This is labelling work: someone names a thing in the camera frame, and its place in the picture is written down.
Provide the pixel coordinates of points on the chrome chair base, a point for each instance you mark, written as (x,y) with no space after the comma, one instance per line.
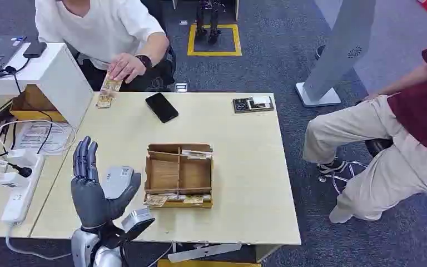
(340,177)

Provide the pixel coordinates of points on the stack of printed cards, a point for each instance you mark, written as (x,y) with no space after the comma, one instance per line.
(197,154)

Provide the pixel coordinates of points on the metal floor socket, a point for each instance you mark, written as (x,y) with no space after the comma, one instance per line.
(181,87)

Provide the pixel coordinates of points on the black robot legs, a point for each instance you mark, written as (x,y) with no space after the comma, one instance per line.
(208,22)

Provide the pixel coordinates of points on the yellow printed card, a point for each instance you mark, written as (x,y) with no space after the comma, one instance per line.
(108,92)

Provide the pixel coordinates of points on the wooden card box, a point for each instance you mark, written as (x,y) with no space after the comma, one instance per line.
(178,175)

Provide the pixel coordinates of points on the person in white shirt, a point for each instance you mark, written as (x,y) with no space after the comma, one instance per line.
(103,25)

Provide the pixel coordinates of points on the white charger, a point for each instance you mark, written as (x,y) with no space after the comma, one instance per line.
(11,179)

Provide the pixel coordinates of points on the brown cardboard box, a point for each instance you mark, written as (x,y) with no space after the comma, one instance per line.
(33,105)

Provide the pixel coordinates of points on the pale wooden desk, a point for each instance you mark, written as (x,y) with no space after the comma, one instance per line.
(243,177)

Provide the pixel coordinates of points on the dark wristwatch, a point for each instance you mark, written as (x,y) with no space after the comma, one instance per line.
(144,61)

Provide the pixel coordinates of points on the person's hand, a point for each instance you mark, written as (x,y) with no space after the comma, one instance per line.
(125,66)

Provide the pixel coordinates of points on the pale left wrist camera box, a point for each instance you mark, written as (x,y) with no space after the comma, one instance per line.
(136,218)

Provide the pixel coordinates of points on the person in red shirt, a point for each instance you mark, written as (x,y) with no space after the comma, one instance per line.
(401,154)

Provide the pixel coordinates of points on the white desk bracket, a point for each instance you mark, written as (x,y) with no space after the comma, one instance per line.
(204,252)

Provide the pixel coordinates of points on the pale grey flat box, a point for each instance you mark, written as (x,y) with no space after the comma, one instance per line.
(116,180)

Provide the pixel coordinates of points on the white standing panel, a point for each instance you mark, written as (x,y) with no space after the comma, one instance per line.
(340,48)

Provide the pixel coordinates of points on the white power strip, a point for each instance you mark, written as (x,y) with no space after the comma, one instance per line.
(22,191)

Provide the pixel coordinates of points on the dark card case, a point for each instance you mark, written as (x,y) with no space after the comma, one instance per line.
(252,104)

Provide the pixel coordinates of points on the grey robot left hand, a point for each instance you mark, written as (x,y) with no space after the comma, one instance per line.
(88,199)

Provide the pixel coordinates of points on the white cabinet box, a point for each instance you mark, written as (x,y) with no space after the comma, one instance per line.
(62,77)

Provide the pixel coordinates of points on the black smartphone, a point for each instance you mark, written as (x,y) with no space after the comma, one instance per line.
(161,107)

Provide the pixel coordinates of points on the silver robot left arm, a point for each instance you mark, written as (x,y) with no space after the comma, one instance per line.
(82,247)

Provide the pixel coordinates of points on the printed paper sheet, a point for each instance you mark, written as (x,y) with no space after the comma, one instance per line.
(38,136)

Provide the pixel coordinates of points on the black plug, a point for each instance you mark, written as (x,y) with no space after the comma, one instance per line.
(22,171)

